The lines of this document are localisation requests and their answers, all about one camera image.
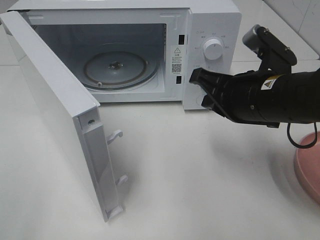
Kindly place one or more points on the round door release button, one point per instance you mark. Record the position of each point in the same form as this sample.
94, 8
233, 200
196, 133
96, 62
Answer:
199, 99

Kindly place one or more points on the white microwave door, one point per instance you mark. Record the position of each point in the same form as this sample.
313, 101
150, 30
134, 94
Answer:
69, 111

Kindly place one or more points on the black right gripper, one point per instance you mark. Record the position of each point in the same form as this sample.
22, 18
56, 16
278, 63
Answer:
234, 93

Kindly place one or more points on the white microwave oven body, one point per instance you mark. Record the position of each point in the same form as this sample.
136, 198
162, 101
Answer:
169, 34

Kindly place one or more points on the upper white power knob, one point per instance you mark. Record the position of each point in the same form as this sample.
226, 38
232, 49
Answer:
213, 48

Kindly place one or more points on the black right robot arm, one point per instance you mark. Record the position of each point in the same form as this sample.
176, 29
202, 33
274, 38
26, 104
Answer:
261, 97

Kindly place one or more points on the pink round plate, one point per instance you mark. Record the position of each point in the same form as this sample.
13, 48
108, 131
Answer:
307, 166

